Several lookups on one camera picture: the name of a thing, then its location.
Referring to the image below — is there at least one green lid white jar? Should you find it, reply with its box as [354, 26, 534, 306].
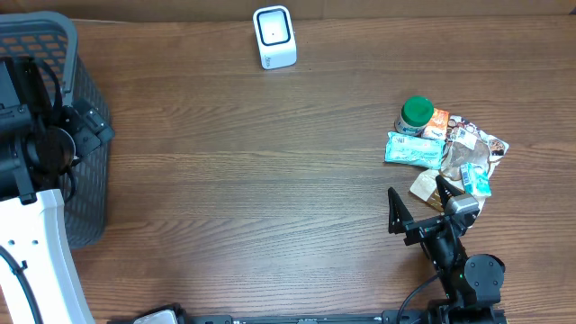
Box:
[394, 96, 435, 136]

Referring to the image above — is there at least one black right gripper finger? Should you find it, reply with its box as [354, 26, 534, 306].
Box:
[387, 187, 413, 234]
[436, 175, 464, 205]

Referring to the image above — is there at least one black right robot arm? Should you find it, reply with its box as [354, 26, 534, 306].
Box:
[382, 175, 507, 324]

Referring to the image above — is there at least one beige clear snack pouch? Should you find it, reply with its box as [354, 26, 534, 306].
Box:
[409, 115, 509, 211]

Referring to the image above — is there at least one orange tissue pack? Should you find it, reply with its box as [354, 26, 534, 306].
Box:
[421, 108, 450, 140]

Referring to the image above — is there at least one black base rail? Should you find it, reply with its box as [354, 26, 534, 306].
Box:
[107, 303, 433, 324]

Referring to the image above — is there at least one teal Kleenex tissue pack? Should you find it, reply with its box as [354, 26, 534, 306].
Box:
[460, 162, 491, 197]

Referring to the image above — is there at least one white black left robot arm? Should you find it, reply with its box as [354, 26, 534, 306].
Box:
[1, 57, 113, 323]

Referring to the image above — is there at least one white barcode scanner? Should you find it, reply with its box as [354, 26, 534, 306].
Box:
[253, 5, 297, 70]

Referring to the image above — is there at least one teal white packet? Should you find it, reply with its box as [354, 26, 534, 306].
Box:
[384, 131, 445, 170]

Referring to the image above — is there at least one grey plastic mesh basket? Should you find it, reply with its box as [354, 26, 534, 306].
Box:
[1, 11, 112, 249]

